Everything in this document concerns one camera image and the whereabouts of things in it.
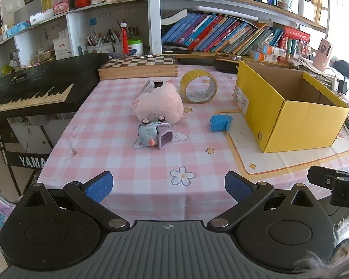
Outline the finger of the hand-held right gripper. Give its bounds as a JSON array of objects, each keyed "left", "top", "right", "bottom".
[{"left": 307, "top": 166, "right": 342, "bottom": 194}]

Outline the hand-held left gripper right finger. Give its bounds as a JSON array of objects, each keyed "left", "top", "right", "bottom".
[{"left": 206, "top": 171, "right": 326, "bottom": 231}]

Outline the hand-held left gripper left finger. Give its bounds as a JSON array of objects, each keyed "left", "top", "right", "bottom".
[{"left": 16, "top": 171, "right": 131, "bottom": 231}]

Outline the yellow cardboard box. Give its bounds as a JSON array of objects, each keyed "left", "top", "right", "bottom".
[{"left": 233, "top": 60, "right": 349, "bottom": 153}]

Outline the pink plush toy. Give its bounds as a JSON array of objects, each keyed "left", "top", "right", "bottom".
[{"left": 131, "top": 82, "right": 184, "bottom": 125}]

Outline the white card packet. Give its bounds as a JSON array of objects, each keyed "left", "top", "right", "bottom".
[{"left": 141, "top": 79, "right": 155, "bottom": 94}]

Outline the yellow tape roll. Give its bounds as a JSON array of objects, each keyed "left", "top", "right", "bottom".
[{"left": 180, "top": 70, "right": 218, "bottom": 104}]

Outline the small blue plastic object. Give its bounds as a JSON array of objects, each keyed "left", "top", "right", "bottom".
[{"left": 210, "top": 114, "right": 232, "bottom": 132}]

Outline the light blue toy car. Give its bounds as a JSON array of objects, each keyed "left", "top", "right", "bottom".
[{"left": 138, "top": 116, "right": 173, "bottom": 150}]

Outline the black keyboard stand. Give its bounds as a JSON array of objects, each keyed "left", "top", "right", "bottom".
[{"left": 0, "top": 116, "right": 56, "bottom": 198}]

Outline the dark blue cushion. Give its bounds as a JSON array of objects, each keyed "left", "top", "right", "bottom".
[{"left": 334, "top": 60, "right": 349, "bottom": 82}]

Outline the pink bag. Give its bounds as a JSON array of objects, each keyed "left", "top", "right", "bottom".
[{"left": 0, "top": 190, "right": 16, "bottom": 252}]

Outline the stack of papers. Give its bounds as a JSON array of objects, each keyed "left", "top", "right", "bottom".
[{"left": 288, "top": 55, "right": 338, "bottom": 82}]

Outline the pink cylindrical humidifier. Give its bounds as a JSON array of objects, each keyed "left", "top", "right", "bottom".
[{"left": 312, "top": 38, "right": 333, "bottom": 71}]

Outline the brown and black device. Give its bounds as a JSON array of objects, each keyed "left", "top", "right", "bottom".
[{"left": 214, "top": 54, "right": 240, "bottom": 74}]

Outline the wooden chess board box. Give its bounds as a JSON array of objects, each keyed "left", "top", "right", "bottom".
[{"left": 98, "top": 55, "right": 178, "bottom": 81}]

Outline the black electronic keyboard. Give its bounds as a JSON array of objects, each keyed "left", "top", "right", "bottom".
[{"left": 0, "top": 53, "right": 111, "bottom": 123}]

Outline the white pen holder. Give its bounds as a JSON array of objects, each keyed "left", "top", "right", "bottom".
[{"left": 87, "top": 41, "right": 114, "bottom": 54}]

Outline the white tub with green lid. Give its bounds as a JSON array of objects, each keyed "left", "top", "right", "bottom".
[{"left": 127, "top": 39, "right": 144, "bottom": 56}]

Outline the white box with red label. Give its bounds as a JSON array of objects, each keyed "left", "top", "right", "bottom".
[{"left": 53, "top": 38, "right": 73, "bottom": 60}]

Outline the thick red book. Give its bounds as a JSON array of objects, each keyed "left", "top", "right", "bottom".
[{"left": 283, "top": 26, "right": 311, "bottom": 45}]

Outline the red tassel ornament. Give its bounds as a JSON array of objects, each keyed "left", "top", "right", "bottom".
[{"left": 120, "top": 20, "right": 131, "bottom": 56}]

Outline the bunch of pens and brushes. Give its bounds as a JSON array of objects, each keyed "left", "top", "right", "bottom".
[{"left": 87, "top": 17, "right": 140, "bottom": 45}]

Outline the black stapler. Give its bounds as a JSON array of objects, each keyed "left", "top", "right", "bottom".
[{"left": 163, "top": 42, "right": 189, "bottom": 53}]

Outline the row of tall picture books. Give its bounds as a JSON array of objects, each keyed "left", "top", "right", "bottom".
[{"left": 162, "top": 12, "right": 285, "bottom": 55}]

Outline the white bookshelf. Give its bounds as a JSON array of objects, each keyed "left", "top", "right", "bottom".
[{"left": 0, "top": 0, "right": 332, "bottom": 73}]

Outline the blue wipes pack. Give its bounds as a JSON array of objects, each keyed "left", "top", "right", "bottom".
[{"left": 6, "top": 22, "right": 31, "bottom": 38}]

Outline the thick grey lying book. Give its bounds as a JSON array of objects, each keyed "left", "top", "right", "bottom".
[{"left": 161, "top": 8, "right": 188, "bottom": 25}]

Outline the pink printed box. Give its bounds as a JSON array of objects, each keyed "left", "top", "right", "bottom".
[{"left": 53, "top": 0, "right": 69, "bottom": 15}]

